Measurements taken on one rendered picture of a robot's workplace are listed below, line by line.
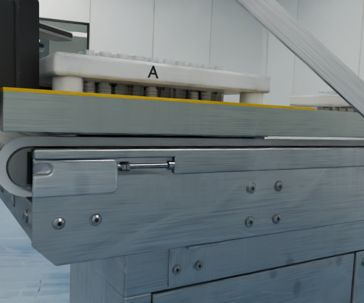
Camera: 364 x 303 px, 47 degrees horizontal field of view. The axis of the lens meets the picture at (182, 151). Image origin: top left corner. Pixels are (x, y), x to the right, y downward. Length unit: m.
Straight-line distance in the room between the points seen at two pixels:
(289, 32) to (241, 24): 5.98
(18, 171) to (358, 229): 0.50
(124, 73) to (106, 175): 0.10
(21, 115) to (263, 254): 0.34
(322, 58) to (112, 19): 5.38
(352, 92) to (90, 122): 0.25
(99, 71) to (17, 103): 0.08
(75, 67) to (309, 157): 0.28
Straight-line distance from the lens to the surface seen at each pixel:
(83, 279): 0.59
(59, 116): 0.35
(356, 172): 0.59
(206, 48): 6.10
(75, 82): 0.38
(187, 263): 0.48
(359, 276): 0.73
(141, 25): 5.83
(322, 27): 5.53
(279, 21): 0.43
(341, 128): 0.55
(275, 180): 0.48
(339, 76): 0.43
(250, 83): 0.47
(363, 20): 5.02
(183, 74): 0.42
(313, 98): 0.82
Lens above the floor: 0.87
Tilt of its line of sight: 5 degrees down
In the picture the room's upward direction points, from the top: 2 degrees clockwise
